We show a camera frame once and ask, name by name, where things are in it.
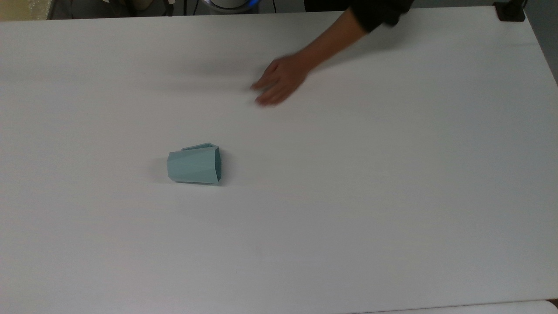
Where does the white robot base blue ring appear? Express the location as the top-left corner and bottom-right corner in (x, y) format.
(204, 0), (263, 11)

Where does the beige board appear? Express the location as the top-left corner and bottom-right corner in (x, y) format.
(0, 0), (54, 21)

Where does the black table clamp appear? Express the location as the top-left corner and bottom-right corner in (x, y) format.
(494, 0), (527, 22)

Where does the light teal faceted cup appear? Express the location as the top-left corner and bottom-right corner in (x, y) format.
(167, 143), (223, 185)

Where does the person's bare hand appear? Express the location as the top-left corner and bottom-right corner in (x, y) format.
(251, 56), (311, 106)

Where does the forearm with black sleeve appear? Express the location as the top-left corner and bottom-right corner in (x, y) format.
(300, 0), (414, 75)

